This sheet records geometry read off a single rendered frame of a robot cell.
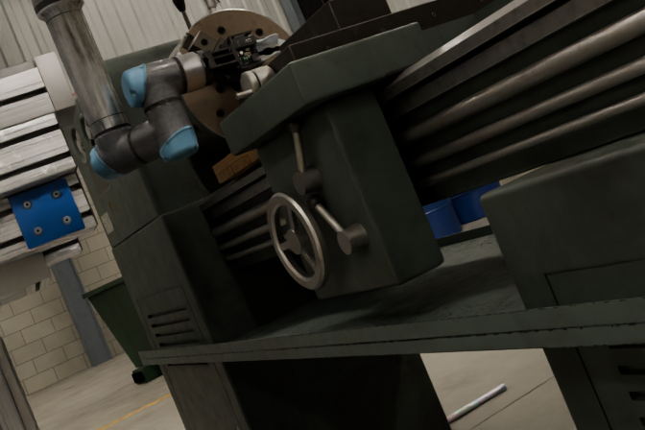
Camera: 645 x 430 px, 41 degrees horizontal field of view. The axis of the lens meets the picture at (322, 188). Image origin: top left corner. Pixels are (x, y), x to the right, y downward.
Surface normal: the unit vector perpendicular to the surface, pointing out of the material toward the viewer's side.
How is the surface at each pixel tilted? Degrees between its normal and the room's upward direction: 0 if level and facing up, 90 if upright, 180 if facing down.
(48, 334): 90
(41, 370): 90
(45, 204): 90
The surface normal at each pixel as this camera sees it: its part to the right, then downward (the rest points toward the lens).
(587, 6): -0.83, 0.33
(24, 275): 0.32, -0.15
